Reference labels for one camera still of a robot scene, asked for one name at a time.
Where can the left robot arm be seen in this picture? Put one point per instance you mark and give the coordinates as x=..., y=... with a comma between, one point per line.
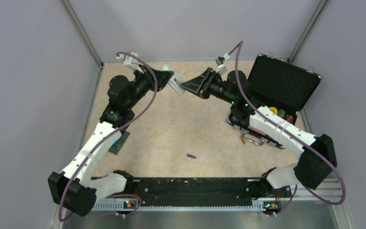
x=74, y=188

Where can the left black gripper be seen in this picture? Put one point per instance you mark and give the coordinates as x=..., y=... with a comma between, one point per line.
x=162, y=78

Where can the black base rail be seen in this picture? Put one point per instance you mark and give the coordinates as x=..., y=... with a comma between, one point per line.
x=200, y=194

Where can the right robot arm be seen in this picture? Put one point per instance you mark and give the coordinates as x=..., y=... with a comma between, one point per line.
x=315, y=154

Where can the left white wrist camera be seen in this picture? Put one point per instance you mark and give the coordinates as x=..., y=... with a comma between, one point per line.
x=131, y=60

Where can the black aluminium case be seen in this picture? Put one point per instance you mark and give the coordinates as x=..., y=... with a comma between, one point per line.
x=282, y=85

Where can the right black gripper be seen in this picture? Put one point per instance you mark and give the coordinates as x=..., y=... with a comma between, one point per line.
x=201, y=84

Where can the orange battery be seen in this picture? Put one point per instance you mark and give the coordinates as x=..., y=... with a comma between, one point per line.
x=242, y=140

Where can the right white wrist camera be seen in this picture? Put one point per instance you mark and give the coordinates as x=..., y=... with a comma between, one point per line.
x=221, y=64

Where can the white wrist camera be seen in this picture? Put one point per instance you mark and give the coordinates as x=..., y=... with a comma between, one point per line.
x=221, y=64
x=131, y=60

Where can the yellow round chip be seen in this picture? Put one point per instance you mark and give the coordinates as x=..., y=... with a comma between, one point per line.
x=274, y=110

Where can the white remote control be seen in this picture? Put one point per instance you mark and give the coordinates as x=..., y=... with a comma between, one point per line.
x=175, y=81

